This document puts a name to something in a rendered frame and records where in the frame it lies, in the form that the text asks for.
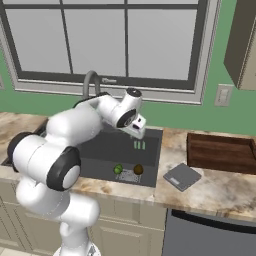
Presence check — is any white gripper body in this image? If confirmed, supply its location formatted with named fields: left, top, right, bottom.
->
left=128, top=124, right=147, bottom=141

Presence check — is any dark grey sink basin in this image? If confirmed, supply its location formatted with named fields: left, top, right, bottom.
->
left=0, top=117, right=164, bottom=189

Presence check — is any metal sink drain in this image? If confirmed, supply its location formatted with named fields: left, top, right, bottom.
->
left=116, top=168, right=142, bottom=184

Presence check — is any grey curved sink faucet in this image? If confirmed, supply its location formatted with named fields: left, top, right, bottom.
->
left=82, top=69, right=102, bottom=101

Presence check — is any brown wooden tray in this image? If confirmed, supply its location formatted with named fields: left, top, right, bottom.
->
left=186, top=132, right=256, bottom=176

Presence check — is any brown kiwi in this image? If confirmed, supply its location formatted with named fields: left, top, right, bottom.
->
left=133, top=163, right=145, bottom=176

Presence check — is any grey kitchen scale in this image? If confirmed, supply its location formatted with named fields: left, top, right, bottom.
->
left=162, top=162, right=203, bottom=193

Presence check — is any beige drawer front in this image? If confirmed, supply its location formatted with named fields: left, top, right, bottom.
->
left=94, top=195, right=168, bottom=232

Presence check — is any beige cupboard door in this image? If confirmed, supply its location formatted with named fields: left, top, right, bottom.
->
left=0, top=179, right=64, bottom=256
left=87, top=225, right=150, bottom=256

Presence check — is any large grey-framed window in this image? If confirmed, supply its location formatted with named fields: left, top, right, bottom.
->
left=0, top=0, right=222, bottom=106

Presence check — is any grey dishwasher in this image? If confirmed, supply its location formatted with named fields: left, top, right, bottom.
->
left=161, top=208, right=256, bottom=256

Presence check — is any beige wall switch plate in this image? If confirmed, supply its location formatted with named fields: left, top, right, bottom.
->
left=214, top=83, right=235, bottom=108

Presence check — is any black dishwasher handle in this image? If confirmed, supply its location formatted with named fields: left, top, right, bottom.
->
left=171, top=209, right=256, bottom=235

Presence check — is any brown wall cabinet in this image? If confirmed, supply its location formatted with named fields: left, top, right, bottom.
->
left=223, top=0, right=256, bottom=92

